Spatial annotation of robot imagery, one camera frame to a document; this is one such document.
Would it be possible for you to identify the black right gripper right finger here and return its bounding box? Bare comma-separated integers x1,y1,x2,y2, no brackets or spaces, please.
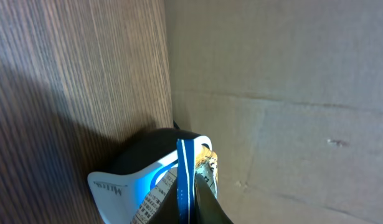
194,174,233,224

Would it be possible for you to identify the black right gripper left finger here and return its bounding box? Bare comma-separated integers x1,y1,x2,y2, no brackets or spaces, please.
148,186,179,224

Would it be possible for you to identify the cream wet wipes pack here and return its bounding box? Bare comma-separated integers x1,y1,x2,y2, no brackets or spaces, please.
131,139,218,223

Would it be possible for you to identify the white barcode scanner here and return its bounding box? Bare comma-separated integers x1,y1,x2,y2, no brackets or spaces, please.
87,128,212,224

